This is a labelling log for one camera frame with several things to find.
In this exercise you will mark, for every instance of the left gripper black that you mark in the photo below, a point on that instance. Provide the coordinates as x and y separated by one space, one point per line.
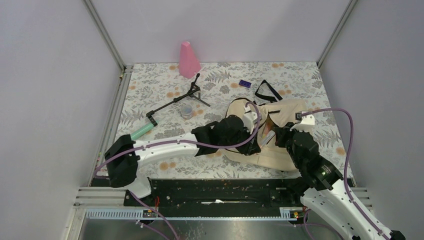
250 148

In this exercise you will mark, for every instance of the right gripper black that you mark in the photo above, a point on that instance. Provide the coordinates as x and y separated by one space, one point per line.
281 132

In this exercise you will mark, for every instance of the cream canvas backpack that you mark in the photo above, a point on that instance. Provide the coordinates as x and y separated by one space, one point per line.
280 111

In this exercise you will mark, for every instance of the clear jar of clips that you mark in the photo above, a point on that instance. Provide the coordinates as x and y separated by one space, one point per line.
186 111

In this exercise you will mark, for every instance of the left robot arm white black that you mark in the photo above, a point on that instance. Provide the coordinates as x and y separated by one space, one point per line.
124 158

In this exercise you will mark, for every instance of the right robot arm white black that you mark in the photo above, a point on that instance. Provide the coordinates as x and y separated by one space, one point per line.
322 189

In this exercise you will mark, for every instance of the purple small block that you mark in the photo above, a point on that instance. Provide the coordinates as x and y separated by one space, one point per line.
244 83

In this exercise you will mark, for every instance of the black folding tripod stand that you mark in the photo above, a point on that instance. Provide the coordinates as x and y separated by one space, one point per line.
193 92

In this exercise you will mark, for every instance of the pink cone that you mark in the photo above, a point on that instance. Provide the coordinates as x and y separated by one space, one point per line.
189 65

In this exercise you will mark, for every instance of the mint green tube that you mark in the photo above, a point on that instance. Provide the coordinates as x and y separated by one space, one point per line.
141 131

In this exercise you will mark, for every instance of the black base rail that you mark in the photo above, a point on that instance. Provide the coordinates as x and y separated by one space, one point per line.
227 199

